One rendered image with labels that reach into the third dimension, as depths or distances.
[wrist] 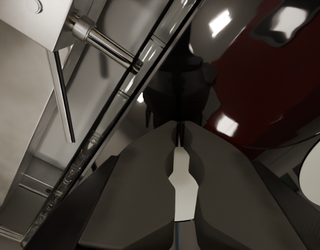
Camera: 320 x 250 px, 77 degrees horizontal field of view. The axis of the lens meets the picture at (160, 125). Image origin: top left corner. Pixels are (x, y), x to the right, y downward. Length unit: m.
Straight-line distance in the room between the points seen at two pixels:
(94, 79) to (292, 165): 0.19
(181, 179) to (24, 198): 0.25
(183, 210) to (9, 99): 0.17
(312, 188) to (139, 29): 0.20
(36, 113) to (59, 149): 0.11
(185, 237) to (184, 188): 0.07
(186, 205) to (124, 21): 0.17
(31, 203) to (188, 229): 0.23
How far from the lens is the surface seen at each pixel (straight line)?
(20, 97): 0.19
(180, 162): 0.16
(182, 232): 0.23
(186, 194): 0.18
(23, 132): 0.21
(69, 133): 0.16
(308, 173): 0.19
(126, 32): 0.20
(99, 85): 0.22
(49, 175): 0.30
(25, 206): 0.35
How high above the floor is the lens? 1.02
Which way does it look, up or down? 60 degrees down
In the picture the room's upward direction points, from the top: 175 degrees counter-clockwise
